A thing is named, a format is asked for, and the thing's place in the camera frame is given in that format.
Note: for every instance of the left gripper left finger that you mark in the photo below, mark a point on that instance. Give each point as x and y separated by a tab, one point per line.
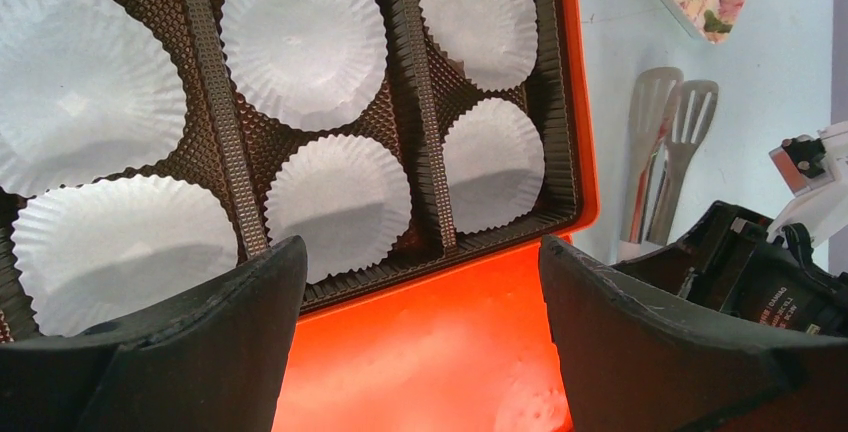
211	358

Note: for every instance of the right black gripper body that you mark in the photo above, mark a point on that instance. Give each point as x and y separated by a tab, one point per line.
726	263

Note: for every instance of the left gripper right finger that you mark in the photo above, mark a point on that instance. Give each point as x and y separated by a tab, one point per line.
636	358

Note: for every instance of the metal tongs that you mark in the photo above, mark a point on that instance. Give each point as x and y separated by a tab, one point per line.
669	118

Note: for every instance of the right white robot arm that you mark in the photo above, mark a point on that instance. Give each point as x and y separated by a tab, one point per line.
815	170

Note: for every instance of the orange tin lid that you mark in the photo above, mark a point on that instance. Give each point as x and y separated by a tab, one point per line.
465	349

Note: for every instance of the white paper cup bottom-left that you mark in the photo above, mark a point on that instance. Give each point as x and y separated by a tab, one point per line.
94	253

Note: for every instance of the white paper cup bottom-middle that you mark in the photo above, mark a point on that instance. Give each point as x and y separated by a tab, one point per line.
347	197

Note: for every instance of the white paper cup bottom-right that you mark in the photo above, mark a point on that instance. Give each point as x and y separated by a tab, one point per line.
494	164

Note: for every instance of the orange cookie tin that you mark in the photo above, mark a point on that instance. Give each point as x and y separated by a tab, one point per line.
234	151

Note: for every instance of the white paper cup top-left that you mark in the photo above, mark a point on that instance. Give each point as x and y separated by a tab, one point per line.
86	91

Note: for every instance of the white paper cup top-middle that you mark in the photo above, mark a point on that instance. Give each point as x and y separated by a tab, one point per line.
313	65

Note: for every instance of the white paper cup top-right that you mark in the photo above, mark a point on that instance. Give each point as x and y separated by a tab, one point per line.
496	41

